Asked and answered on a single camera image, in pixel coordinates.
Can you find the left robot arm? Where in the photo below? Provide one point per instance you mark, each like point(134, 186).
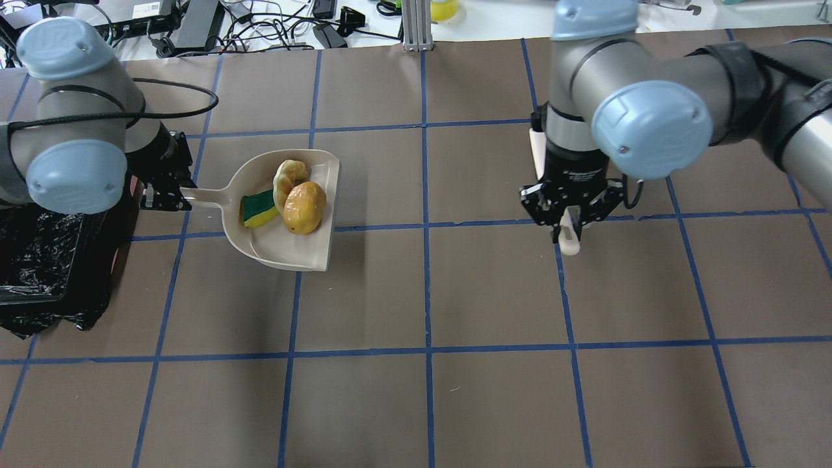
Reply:
point(93, 130)

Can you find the black lined trash bin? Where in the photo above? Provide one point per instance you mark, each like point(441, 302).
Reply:
point(57, 267)

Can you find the yellow curved bread piece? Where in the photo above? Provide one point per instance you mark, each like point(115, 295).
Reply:
point(287, 175)

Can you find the beige plastic dustpan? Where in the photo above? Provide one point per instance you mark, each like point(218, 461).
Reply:
point(272, 244)

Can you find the yellow toy potato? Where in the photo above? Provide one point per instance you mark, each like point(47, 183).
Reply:
point(304, 208)

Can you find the green yellow sponge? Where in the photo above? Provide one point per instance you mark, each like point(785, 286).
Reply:
point(258, 209)

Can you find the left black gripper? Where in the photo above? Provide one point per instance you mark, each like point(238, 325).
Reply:
point(158, 160)

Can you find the white hand brush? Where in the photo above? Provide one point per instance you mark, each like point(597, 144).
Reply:
point(567, 237)

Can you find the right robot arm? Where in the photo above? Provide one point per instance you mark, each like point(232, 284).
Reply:
point(617, 116)

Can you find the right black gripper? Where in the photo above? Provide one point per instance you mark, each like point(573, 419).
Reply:
point(573, 168)

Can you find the aluminium frame post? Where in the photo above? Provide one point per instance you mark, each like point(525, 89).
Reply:
point(416, 25)

